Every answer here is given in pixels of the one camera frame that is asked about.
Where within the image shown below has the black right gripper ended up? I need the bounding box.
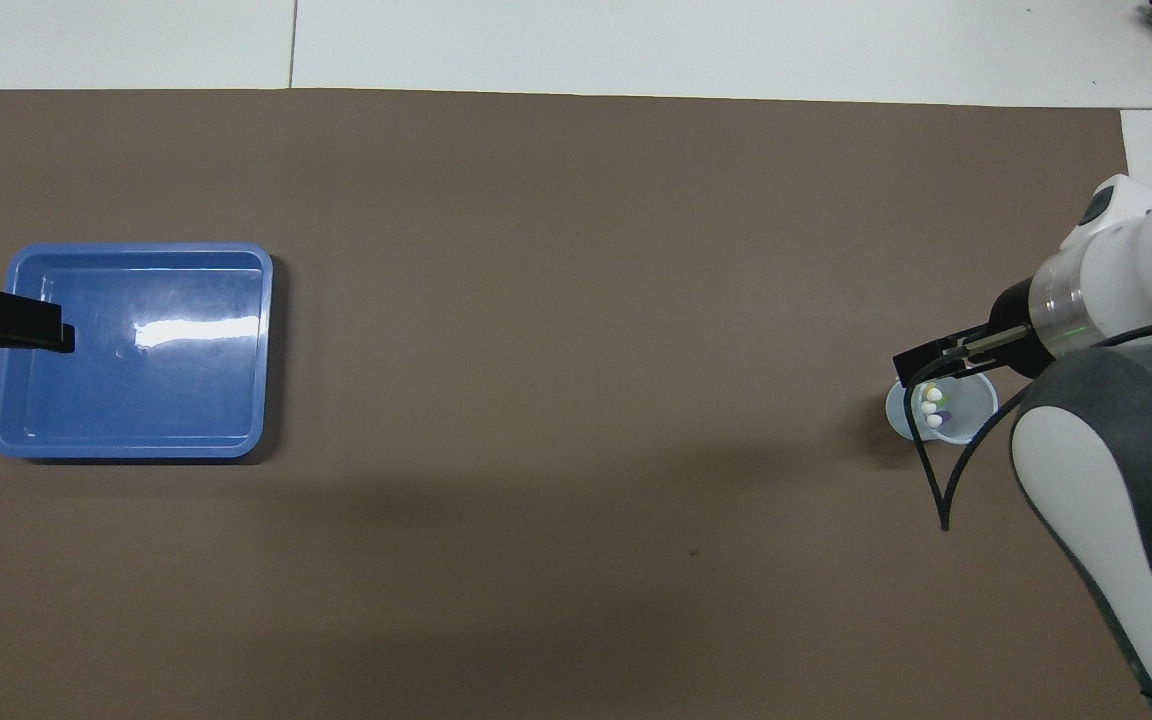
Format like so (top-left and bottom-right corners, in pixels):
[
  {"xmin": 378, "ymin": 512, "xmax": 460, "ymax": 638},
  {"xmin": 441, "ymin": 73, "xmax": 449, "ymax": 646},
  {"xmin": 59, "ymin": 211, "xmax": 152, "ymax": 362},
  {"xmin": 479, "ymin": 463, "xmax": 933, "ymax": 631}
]
[{"xmin": 893, "ymin": 278, "xmax": 1055, "ymax": 388}]

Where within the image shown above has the translucent light blue cup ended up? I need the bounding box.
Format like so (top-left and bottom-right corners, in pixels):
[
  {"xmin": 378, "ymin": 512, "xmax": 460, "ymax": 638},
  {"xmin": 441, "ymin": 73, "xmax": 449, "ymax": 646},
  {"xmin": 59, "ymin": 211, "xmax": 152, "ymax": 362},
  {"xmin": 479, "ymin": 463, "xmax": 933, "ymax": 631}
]
[{"xmin": 885, "ymin": 370, "xmax": 999, "ymax": 446}]

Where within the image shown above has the blue plastic tray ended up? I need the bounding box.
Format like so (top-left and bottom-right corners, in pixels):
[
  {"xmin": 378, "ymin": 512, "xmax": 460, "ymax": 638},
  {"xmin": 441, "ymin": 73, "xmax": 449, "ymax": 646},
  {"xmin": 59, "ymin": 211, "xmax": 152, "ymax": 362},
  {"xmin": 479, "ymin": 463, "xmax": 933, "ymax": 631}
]
[{"xmin": 0, "ymin": 242, "xmax": 274, "ymax": 461}]

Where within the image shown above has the brown table mat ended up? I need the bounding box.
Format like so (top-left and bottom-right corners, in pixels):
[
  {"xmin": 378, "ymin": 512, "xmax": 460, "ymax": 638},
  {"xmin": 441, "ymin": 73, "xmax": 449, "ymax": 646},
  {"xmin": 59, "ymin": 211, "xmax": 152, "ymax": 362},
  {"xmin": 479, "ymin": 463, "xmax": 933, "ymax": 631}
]
[{"xmin": 0, "ymin": 88, "xmax": 1152, "ymax": 720}]

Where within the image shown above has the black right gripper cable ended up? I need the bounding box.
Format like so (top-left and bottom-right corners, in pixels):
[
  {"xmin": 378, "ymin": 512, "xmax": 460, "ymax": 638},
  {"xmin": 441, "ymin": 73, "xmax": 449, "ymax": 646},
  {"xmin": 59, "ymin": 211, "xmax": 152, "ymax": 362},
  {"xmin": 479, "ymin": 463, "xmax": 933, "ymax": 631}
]
[{"xmin": 901, "ymin": 320, "xmax": 1152, "ymax": 533}]

